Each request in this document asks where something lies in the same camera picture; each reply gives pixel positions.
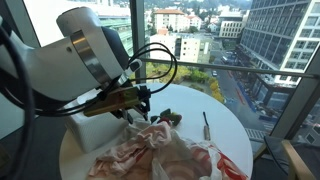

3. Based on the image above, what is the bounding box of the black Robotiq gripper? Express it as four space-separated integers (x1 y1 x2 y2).
100 25 152 125

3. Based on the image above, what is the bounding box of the pinkish white cloth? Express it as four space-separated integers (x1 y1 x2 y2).
87 120 175 180

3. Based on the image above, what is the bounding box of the white square box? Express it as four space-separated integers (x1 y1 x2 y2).
64 87 135 154

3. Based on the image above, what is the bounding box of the dark window mullion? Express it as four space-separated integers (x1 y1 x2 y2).
4 0 42 48
129 0 147 85
269 46 320 140

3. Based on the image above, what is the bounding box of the white red plastic bag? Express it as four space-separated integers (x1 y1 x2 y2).
132 129 250 180

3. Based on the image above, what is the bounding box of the metal window railing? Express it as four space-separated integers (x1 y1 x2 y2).
139 57 320 80

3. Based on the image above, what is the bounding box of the wooden chair grey cushion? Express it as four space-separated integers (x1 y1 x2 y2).
254 135 320 180

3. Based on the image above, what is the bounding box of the thin black looped cable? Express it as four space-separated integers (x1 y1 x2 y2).
127 42 179 96

